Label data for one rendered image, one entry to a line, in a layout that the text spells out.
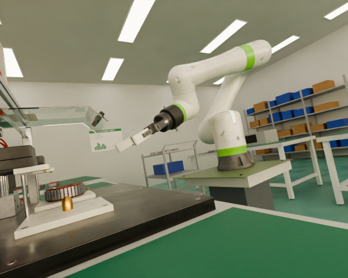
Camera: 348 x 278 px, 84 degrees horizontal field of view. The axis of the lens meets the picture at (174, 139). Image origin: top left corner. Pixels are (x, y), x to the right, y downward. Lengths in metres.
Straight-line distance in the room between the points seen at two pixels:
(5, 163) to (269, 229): 0.42
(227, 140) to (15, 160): 0.67
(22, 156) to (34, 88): 5.80
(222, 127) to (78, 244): 0.67
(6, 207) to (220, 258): 0.58
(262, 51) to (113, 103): 5.53
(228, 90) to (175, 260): 0.95
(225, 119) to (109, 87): 5.75
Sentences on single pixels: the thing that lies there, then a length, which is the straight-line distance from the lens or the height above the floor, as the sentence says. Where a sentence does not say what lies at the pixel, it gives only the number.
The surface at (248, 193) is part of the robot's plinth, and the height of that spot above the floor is 0.66.
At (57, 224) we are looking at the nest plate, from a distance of 0.41.
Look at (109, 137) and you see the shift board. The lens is 5.99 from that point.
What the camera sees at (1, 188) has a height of 0.85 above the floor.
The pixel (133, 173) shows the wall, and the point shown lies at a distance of 6.08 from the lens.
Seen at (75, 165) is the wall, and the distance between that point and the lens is 5.80.
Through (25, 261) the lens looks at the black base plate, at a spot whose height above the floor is 0.77.
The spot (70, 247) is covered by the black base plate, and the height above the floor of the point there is 0.77.
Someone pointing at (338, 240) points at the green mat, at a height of 0.75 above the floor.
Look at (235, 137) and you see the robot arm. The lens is 0.82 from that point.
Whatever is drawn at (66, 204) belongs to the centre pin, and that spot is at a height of 0.80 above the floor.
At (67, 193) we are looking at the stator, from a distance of 0.66.
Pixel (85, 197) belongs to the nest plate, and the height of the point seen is 0.78.
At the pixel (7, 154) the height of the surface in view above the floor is 0.91.
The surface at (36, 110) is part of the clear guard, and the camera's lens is 0.72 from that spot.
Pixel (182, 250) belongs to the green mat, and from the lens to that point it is 0.25.
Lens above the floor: 0.86
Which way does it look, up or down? 4 degrees up
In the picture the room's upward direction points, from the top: 10 degrees counter-clockwise
